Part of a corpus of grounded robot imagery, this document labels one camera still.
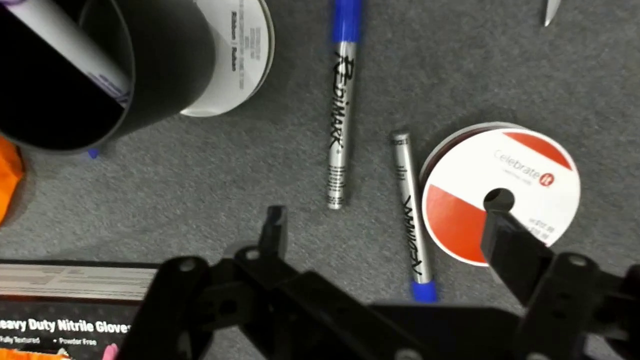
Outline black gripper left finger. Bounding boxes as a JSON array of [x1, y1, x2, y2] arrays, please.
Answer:
[[119, 205, 428, 360]]

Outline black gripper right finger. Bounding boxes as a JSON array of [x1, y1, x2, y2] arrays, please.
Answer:
[[481, 206, 640, 360]]

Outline silver marker with blue cap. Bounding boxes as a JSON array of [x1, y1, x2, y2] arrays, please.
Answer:
[[326, 0, 369, 212], [391, 131, 440, 305]]

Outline grey tablecloth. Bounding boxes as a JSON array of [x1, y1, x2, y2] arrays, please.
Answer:
[[0, 0, 640, 360]]

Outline red and white ribbon spool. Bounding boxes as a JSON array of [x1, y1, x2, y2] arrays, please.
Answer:
[[419, 121, 584, 268]]

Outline black nitrile glove box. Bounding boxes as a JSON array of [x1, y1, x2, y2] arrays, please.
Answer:
[[0, 261, 167, 360]]

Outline orange nitrile gloves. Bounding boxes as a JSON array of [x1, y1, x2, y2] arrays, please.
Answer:
[[0, 137, 29, 227]]

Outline wide white ribbon spool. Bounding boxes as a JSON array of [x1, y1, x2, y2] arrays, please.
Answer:
[[179, 0, 277, 121]]

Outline black cup with handle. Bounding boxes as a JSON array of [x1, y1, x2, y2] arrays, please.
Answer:
[[0, 0, 219, 155]]

